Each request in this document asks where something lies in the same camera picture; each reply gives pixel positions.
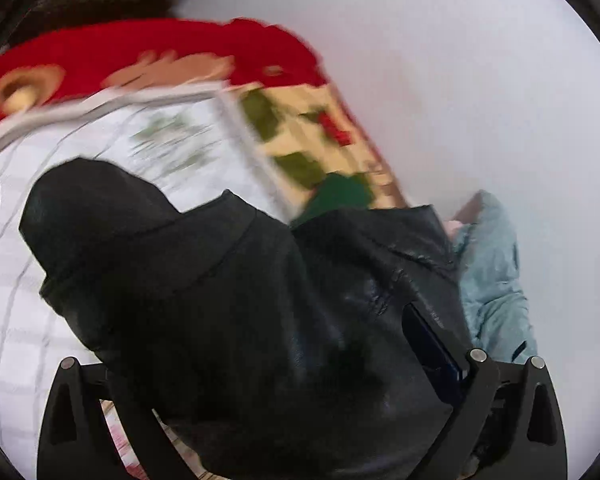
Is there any white floral quilted mat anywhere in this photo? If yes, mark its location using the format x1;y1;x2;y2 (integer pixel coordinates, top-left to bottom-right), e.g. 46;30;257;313
0;82;293;480

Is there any red floral blanket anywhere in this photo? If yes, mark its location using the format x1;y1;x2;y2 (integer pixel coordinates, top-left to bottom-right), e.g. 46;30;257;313
0;17;412;211

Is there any black leather jacket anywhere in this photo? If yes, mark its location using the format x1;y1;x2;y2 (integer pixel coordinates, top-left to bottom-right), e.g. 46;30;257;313
19;157;477;480

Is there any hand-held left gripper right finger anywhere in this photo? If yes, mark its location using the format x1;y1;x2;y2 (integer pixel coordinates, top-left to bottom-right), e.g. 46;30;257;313
401;302;567;480

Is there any light blue quilt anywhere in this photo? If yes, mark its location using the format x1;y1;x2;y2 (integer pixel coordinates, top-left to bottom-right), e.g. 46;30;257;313
452;190;539;367

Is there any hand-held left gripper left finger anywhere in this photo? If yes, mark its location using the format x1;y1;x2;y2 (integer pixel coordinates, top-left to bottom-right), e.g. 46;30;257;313
36;356;198;480

